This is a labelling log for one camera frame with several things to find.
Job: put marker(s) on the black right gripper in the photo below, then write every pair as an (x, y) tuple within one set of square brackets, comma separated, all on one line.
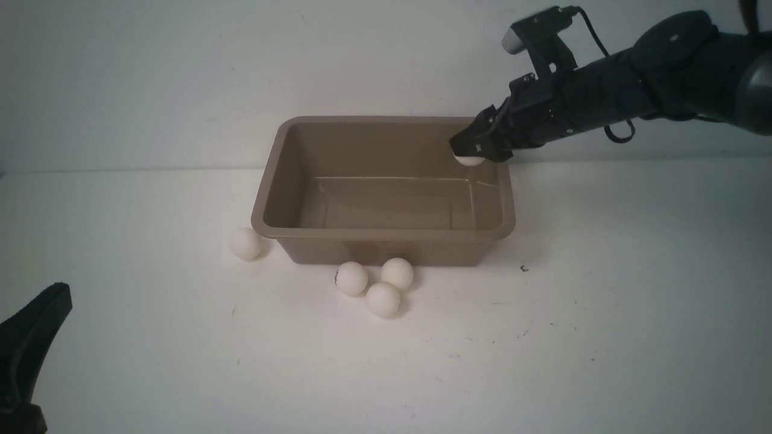
[(536, 112)]

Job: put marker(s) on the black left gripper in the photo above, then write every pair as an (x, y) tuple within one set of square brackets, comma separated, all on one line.
[(25, 340)]

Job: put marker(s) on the tan plastic bin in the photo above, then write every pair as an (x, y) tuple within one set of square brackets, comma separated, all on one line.
[(371, 188)]

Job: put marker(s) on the white ping-pong ball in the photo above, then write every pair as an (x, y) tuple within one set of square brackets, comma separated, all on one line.
[(383, 299), (398, 272)]

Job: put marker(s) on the white ball with black mark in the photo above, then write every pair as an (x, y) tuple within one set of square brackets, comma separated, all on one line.
[(351, 279)]

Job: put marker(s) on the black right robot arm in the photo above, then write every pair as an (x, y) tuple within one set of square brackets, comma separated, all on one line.
[(682, 69)]

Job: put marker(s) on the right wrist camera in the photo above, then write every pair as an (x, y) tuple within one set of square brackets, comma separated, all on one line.
[(538, 35)]

